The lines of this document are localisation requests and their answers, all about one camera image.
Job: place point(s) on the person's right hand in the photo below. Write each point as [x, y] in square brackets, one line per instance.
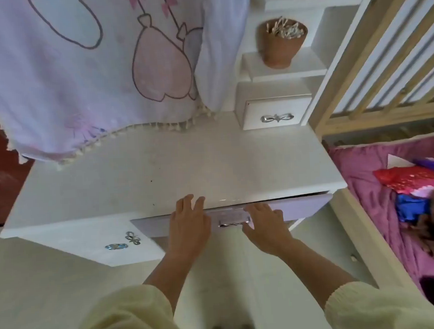
[270, 231]

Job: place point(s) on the person's left hand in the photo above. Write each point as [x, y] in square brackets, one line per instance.
[188, 229]

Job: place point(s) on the white table drawer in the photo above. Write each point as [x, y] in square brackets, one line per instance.
[306, 205]

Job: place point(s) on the person's right forearm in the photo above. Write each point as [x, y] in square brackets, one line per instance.
[317, 270]

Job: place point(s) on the person's left forearm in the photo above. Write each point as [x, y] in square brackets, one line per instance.
[165, 281]

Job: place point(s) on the white table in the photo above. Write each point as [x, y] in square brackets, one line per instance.
[166, 165]

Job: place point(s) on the blue cloth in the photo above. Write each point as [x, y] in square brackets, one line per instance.
[411, 207]

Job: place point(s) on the white paper sheet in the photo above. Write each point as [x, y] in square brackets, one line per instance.
[398, 160]

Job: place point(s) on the red shiny packet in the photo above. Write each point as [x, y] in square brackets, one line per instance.
[414, 178]

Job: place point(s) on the white shelf unit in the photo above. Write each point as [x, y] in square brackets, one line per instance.
[285, 72]

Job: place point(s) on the terracotta pot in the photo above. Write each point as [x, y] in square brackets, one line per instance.
[282, 50]

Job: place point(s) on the pink cartoon print cloth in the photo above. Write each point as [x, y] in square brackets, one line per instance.
[67, 76]

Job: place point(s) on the bunch of cotton swabs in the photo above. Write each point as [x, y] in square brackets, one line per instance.
[286, 28]

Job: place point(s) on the wooden bed frame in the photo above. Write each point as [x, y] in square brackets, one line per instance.
[356, 53]

